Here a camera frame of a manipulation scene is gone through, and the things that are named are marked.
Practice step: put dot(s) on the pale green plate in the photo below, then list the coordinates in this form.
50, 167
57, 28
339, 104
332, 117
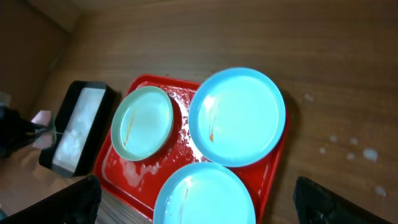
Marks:
142, 123

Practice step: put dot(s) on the black tub of soapy water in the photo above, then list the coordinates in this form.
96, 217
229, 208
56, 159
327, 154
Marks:
81, 125

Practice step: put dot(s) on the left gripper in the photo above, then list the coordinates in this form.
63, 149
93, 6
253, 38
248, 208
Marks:
17, 133

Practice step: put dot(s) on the red plastic tray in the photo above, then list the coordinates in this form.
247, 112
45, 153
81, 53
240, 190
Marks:
137, 184

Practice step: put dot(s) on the blue plate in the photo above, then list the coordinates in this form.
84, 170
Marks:
237, 117
204, 193

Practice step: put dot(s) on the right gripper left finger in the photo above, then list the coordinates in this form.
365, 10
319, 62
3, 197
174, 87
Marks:
77, 203

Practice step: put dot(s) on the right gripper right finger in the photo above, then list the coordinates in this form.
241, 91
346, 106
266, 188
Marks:
317, 205

